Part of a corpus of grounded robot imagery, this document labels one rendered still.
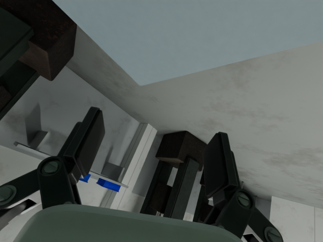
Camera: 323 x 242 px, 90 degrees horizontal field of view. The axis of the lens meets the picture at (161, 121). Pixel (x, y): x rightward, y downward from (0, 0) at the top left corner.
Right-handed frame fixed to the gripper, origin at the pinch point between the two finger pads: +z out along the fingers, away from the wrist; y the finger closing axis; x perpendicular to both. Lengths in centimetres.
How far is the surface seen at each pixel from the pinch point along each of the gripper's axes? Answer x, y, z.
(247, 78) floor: -58, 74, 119
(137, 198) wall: -353, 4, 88
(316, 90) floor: -48, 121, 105
